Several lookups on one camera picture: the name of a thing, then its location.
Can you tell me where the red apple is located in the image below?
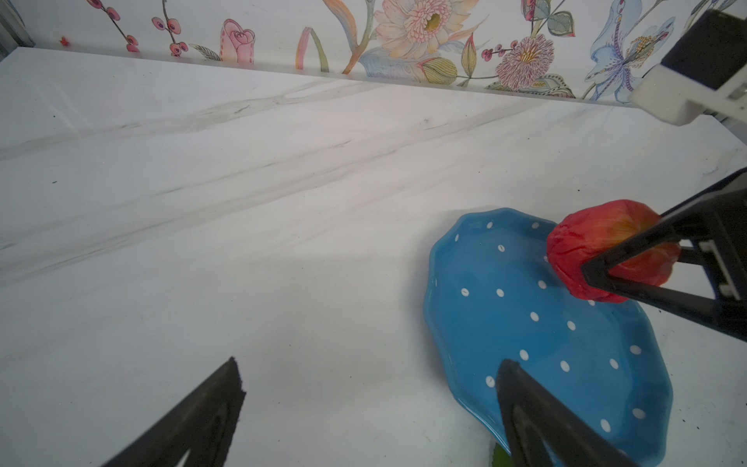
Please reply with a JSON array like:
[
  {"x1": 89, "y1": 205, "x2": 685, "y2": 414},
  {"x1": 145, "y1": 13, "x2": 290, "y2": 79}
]
[{"x1": 547, "y1": 200, "x2": 681, "y2": 304}]

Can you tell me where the blue polka dot plate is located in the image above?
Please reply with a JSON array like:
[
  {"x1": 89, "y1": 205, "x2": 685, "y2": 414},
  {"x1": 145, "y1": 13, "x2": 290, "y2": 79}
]
[{"x1": 423, "y1": 208, "x2": 673, "y2": 466}]

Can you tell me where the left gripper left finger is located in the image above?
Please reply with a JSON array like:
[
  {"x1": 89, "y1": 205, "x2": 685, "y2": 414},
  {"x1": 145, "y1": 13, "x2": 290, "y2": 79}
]
[{"x1": 106, "y1": 358, "x2": 246, "y2": 466}]

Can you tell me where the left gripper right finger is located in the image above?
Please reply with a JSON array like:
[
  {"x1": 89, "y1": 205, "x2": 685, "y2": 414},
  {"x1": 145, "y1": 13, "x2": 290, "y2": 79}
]
[{"x1": 497, "y1": 359, "x2": 635, "y2": 467}]

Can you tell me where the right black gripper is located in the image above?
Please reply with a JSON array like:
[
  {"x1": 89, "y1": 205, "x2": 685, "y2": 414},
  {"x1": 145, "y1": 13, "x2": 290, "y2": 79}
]
[{"x1": 580, "y1": 169, "x2": 746, "y2": 341}]

